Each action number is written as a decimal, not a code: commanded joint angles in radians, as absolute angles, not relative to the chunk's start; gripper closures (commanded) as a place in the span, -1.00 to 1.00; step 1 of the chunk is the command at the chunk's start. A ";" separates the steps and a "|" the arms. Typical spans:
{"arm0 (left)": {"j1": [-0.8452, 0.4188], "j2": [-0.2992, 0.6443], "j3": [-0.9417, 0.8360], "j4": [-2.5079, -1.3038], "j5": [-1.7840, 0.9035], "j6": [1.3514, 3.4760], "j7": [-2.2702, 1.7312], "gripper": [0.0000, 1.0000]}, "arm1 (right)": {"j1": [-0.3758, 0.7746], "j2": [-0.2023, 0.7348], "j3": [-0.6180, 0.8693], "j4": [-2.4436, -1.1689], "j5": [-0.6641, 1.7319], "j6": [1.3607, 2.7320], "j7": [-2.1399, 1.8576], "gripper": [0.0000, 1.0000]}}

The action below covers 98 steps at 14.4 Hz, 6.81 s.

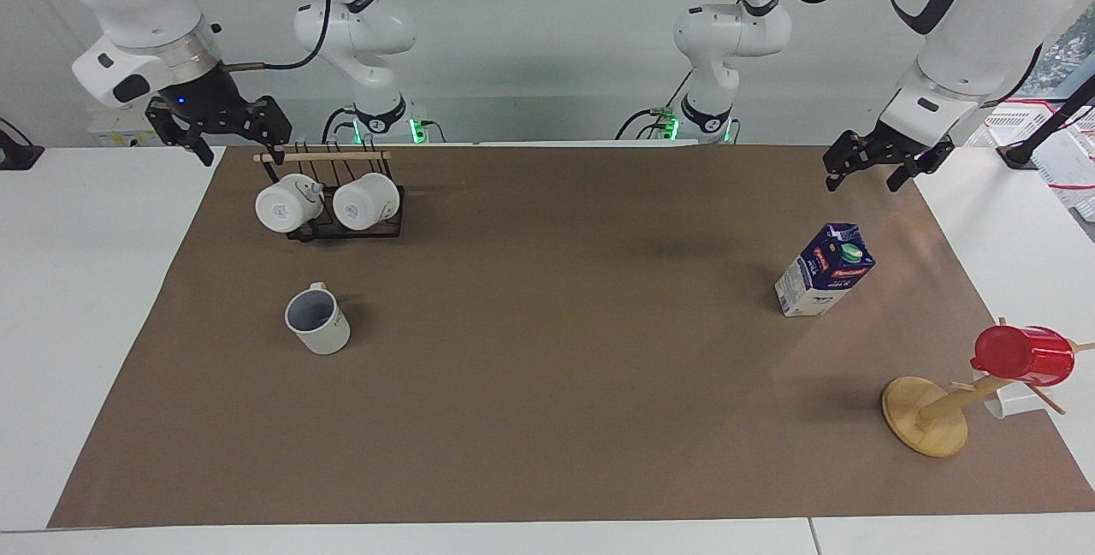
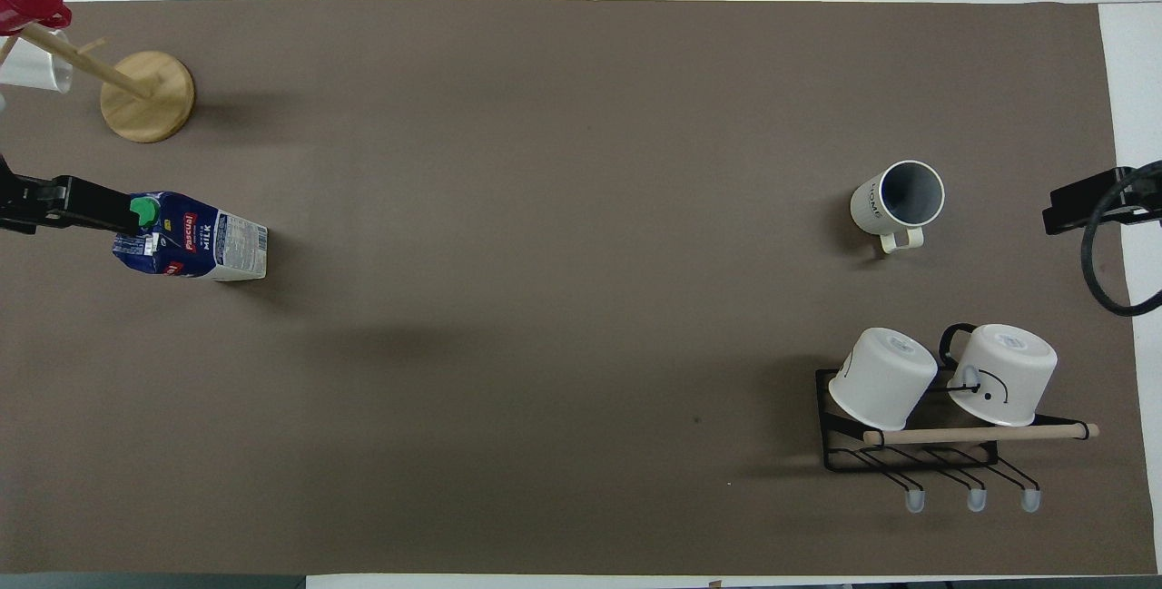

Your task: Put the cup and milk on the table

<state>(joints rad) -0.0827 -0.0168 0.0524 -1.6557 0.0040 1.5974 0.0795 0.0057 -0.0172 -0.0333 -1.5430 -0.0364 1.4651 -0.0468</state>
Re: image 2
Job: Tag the blue white milk carton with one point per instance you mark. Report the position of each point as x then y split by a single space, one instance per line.
213 246

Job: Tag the plain white mug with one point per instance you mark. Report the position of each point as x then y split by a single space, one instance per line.
882 378

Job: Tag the white glossy cup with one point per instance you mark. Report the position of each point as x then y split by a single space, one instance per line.
36 70

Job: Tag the white mug with face drawing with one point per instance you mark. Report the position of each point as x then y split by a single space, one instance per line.
1012 371

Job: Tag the white mug with grey inside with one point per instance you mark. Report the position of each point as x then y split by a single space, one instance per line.
870 206

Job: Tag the wooden mug tree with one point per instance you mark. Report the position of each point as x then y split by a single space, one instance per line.
150 103

